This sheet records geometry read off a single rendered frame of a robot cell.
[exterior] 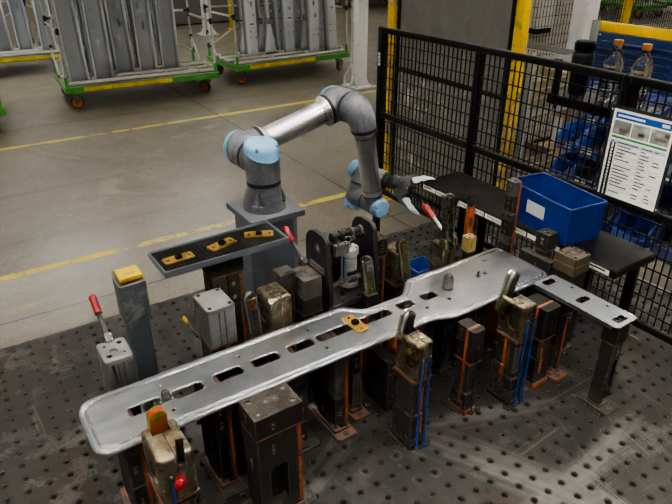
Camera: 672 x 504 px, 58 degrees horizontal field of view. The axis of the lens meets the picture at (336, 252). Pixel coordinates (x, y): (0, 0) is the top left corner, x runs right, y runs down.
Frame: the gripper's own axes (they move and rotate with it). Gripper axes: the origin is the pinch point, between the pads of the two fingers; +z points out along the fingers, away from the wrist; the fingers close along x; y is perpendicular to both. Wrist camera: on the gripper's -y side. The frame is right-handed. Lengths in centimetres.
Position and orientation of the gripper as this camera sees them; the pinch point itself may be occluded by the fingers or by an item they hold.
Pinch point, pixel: (428, 197)
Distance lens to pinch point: 239.7
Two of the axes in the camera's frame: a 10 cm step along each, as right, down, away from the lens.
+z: 8.5, 3.9, -3.5
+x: -4.1, 9.1, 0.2
